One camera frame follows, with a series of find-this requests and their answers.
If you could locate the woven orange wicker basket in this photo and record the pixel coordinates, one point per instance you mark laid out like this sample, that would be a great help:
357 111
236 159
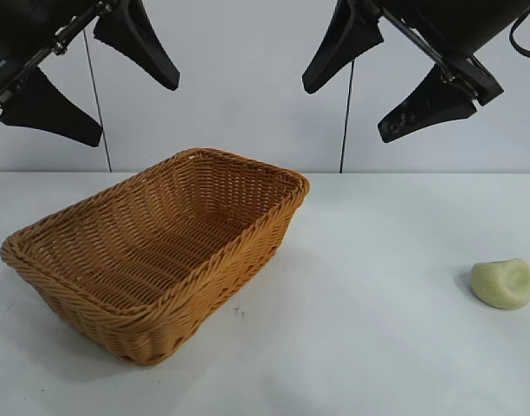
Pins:
161 242

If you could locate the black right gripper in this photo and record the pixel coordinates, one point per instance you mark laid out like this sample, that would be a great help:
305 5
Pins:
455 26

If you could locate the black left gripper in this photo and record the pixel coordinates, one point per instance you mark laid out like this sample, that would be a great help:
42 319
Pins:
27 26

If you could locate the pale yellow egg yolk pastry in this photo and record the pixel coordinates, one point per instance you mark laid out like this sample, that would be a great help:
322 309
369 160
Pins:
503 286

